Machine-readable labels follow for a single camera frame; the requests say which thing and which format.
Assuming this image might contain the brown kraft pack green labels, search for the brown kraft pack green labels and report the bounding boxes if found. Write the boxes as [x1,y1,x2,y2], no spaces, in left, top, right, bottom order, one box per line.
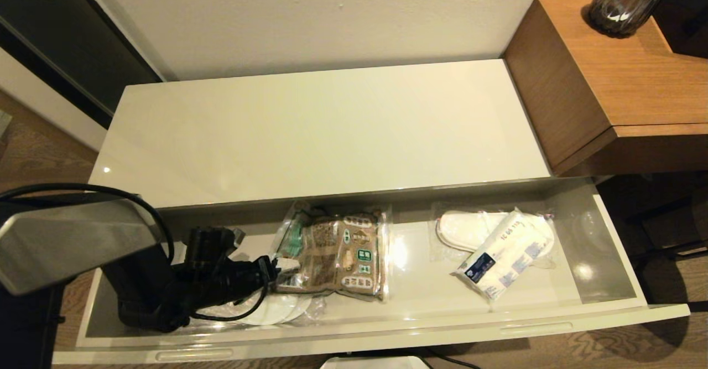
[274,203,391,302]

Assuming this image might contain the beige cabinet drawer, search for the beige cabinet drawer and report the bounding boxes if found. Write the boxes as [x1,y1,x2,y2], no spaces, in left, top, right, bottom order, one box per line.
[53,176,691,365]

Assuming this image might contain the white tissue pack blue label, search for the white tissue pack blue label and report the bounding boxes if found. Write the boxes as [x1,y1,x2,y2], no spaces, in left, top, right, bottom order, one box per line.
[451,209,555,302]

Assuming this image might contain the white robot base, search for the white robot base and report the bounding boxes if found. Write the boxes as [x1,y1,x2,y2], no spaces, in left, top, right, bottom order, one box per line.
[321,356,432,369]

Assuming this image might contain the white slippers in clear bag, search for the white slippers in clear bag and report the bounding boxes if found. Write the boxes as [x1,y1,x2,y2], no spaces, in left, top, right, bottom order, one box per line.
[191,292,327,328]
[430,202,556,270]

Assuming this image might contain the beige glossy cabinet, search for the beige glossy cabinet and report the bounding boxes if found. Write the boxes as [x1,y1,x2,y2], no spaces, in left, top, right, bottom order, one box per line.
[88,59,554,209]

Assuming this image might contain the dark wardrobe panel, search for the dark wardrobe panel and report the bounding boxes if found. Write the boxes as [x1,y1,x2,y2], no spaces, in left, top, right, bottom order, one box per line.
[0,0,165,131]

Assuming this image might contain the brown wooden desk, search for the brown wooden desk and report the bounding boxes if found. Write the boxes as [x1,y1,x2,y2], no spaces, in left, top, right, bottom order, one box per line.
[502,0,708,177]

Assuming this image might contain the dark ribbed glass vase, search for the dark ribbed glass vase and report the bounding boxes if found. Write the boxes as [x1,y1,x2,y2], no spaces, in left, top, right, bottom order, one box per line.
[586,0,680,40]

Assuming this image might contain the black box on desk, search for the black box on desk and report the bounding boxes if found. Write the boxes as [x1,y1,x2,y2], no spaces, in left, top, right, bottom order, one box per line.
[652,0,708,60]

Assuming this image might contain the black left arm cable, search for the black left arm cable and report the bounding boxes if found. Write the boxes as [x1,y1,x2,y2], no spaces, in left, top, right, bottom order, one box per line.
[0,183,173,264]

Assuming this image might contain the black floor cable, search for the black floor cable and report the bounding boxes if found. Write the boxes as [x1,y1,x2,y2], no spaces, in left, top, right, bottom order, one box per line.
[423,347,482,369]

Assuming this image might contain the black metal chair frame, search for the black metal chair frame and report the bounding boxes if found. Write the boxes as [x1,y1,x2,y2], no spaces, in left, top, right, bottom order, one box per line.
[595,173,708,314]

